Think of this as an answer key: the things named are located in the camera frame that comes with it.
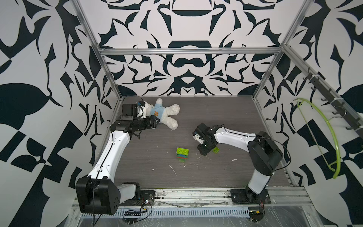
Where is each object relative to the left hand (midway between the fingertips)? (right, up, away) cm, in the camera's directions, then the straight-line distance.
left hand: (153, 118), depth 81 cm
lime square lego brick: (+37, -20, +8) cm, 43 cm away
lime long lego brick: (+17, -17, -3) cm, 24 cm away
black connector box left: (-9, -48, -8) cm, 50 cm away
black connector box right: (+54, -49, -8) cm, 73 cm away
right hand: (+30, -19, +10) cm, 37 cm away
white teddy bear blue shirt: (+3, +3, +19) cm, 19 cm away
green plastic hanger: (+79, -21, -23) cm, 85 cm away
